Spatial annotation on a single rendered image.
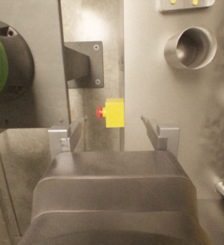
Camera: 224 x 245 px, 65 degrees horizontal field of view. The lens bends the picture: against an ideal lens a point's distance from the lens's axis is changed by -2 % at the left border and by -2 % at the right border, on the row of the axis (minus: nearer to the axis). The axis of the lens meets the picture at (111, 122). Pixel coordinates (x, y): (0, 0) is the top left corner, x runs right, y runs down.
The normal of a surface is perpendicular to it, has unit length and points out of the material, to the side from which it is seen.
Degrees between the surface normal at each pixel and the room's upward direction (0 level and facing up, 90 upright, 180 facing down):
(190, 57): 0
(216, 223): 90
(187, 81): 0
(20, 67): 70
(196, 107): 0
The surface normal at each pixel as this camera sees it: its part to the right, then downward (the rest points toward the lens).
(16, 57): 0.95, -0.03
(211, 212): -0.03, -0.96
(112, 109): -0.01, 0.30
